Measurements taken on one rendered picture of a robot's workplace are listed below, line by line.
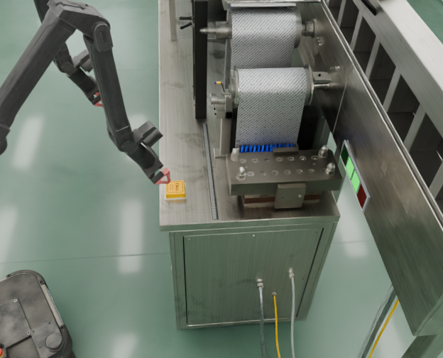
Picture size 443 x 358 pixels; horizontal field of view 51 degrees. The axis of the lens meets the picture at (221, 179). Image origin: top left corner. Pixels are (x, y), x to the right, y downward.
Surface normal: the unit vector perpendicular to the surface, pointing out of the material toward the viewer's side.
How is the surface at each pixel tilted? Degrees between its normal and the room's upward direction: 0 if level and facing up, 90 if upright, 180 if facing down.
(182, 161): 0
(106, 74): 90
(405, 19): 0
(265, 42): 92
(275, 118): 90
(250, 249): 90
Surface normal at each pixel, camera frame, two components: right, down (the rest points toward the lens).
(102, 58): 0.51, 0.69
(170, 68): 0.04, -0.69
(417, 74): -0.99, 0.04
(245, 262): 0.10, 0.72
